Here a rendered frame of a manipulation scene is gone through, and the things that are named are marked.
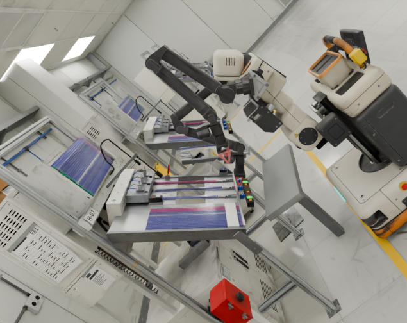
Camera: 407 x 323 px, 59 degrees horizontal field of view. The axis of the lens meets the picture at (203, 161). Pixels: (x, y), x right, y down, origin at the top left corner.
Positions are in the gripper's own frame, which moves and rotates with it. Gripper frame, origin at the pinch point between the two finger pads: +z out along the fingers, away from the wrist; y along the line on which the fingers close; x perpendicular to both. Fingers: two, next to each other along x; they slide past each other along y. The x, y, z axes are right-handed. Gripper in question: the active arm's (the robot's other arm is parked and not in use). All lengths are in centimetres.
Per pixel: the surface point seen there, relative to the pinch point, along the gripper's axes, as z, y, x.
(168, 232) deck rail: 2, 49, -41
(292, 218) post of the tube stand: 52, -43, 48
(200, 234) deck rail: 4, 49, -25
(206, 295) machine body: 44, 49, -22
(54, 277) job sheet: 29, 50, -103
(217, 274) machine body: 32, 47, -16
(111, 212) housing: 1, 31, -74
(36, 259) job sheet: 17, 51, -110
